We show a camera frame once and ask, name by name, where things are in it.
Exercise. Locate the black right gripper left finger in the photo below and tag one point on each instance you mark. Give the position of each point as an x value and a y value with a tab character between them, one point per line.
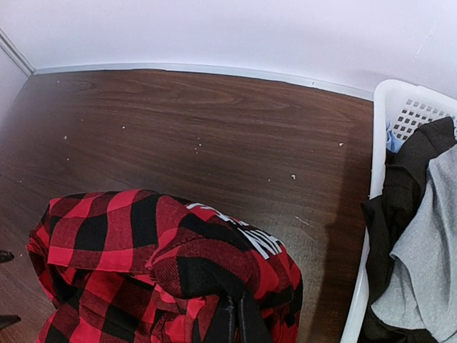
223	324

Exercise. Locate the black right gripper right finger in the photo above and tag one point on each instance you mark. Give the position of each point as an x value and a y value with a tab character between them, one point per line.
251	327

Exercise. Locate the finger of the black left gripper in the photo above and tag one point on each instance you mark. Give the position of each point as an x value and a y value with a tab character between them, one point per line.
6	320
6	256

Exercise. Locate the red black plaid shirt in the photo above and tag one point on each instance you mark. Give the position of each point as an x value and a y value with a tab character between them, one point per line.
140	266

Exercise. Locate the grey shirt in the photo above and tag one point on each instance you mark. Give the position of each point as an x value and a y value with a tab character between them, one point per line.
422	289

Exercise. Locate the light blue shirt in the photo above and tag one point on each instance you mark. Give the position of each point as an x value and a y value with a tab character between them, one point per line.
393	143

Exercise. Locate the white plastic laundry basket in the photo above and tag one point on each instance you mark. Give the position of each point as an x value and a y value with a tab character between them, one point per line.
408	107

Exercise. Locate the aluminium corner post left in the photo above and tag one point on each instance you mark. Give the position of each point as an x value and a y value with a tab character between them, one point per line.
15	55

